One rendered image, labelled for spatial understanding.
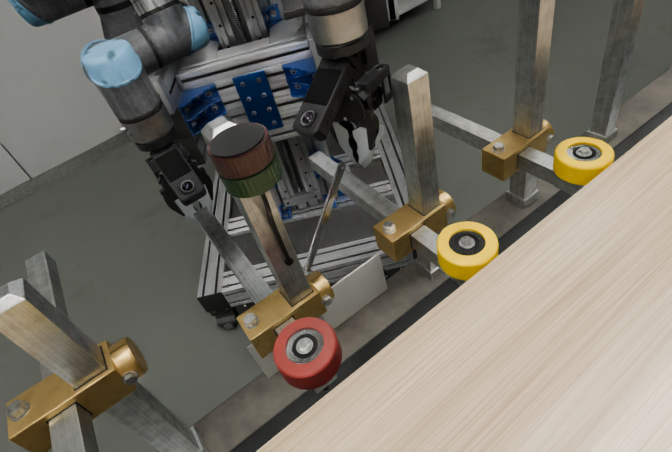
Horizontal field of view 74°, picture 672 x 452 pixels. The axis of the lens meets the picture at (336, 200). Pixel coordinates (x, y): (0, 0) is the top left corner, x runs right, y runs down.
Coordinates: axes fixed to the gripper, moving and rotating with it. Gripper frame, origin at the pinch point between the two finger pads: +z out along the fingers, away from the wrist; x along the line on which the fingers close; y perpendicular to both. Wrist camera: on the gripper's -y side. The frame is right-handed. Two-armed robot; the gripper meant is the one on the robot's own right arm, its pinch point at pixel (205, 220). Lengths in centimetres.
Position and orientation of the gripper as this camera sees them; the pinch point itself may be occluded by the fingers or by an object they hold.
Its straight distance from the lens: 91.7
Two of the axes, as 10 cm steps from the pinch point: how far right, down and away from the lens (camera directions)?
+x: -8.0, 5.2, -3.1
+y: -5.6, -4.6, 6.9
